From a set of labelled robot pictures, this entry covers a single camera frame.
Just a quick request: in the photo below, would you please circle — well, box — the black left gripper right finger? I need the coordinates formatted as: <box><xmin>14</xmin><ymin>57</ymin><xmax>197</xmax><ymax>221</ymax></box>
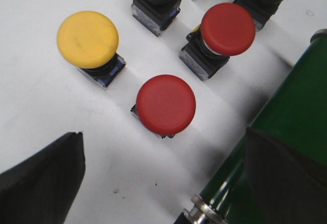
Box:
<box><xmin>244</xmin><ymin>128</ymin><xmax>326</xmax><ymax>223</ymax></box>

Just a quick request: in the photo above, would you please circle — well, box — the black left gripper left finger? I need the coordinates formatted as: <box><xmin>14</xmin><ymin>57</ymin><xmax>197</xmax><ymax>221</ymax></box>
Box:
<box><xmin>1</xmin><ymin>132</ymin><xmax>86</xmax><ymax>223</ymax></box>

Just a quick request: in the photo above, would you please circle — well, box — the green conveyor belt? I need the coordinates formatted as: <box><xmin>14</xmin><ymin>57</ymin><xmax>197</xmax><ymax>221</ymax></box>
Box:
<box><xmin>176</xmin><ymin>29</ymin><xmax>326</xmax><ymax>223</ymax></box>

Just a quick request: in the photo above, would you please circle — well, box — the yellow mushroom button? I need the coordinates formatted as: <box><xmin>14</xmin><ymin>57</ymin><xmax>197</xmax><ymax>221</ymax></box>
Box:
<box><xmin>131</xmin><ymin>0</ymin><xmax>182</xmax><ymax>36</ymax></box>
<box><xmin>57</xmin><ymin>11</ymin><xmax>126</xmax><ymax>89</ymax></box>

